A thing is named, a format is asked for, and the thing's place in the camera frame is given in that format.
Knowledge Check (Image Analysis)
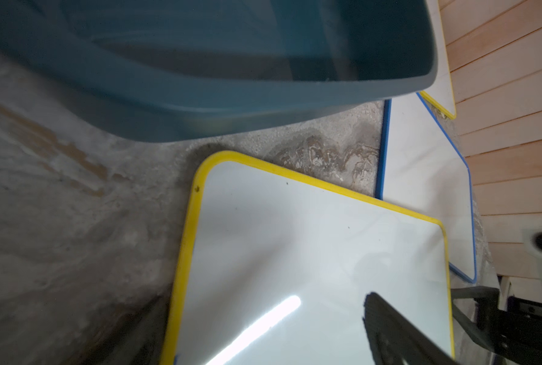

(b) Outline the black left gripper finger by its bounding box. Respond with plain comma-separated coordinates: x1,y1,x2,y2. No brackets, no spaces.
363,292,456,364

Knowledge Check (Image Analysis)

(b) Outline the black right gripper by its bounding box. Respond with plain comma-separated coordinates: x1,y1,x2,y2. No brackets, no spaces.
451,287,542,364

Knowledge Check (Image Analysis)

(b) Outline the yellow-framed whiteboard placed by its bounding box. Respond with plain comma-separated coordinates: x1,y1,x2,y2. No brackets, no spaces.
160,151,454,364

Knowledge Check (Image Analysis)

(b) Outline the blue-framed whiteboard right side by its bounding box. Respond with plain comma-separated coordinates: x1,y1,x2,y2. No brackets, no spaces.
375,94,477,284

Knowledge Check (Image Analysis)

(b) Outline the yellow-framed whiteboard far right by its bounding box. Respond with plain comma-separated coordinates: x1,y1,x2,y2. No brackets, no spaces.
420,0,457,120

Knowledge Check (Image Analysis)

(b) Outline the teal plastic storage box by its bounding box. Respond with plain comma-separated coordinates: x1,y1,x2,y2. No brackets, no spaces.
0,1,438,142

